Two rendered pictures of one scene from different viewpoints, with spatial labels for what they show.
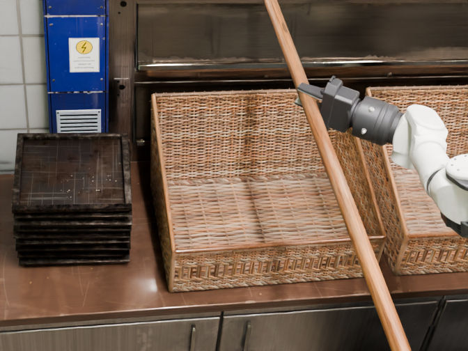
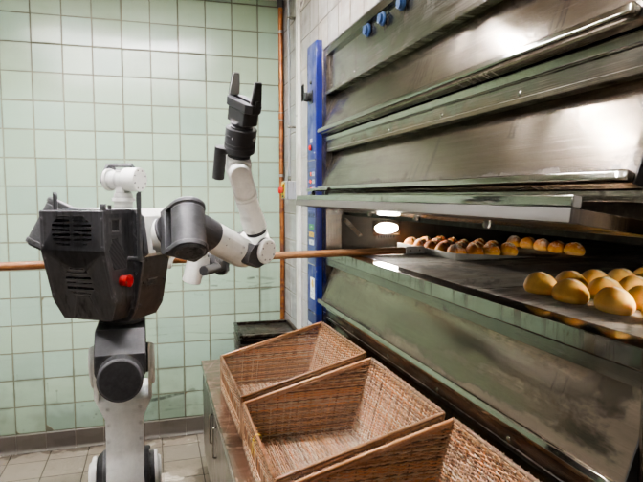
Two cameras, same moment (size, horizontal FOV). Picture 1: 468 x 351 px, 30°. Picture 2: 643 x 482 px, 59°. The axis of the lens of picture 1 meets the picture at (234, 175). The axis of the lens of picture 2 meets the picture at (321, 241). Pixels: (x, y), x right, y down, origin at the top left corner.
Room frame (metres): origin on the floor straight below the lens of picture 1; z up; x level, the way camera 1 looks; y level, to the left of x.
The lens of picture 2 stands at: (1.80, -2.35, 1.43)
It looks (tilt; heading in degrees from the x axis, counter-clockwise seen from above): 5 degrees down; 89
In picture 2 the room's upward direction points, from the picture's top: straight up
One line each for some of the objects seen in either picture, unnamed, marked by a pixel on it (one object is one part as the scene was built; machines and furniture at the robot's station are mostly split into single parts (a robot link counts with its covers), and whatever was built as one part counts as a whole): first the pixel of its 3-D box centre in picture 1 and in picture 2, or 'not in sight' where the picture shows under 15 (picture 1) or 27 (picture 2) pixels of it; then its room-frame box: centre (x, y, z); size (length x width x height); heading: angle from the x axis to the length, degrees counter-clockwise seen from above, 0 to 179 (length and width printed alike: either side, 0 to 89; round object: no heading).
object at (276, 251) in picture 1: (262, 183); (287, 371); (1.72, -0.08, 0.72); 0.56 x 0.49 x 0.28; 106
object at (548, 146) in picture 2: not in sight; (411, 160); (2.13, -0.57, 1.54); 1.79 x 0.11 x 0.19; 105
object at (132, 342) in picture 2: not in sight; (121, 355); (1.29, -0.80, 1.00); 0.28 x 0.13 x 0.18; 106
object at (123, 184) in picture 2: not in sight; (124, 184); (1.29, -0.71, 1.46); 0.10 x 0.07 x 0.09; 161
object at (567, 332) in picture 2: not in sight; (417, 281); (2.15, -0.56, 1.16); 1.80 x 0.06 x 0.04; 105
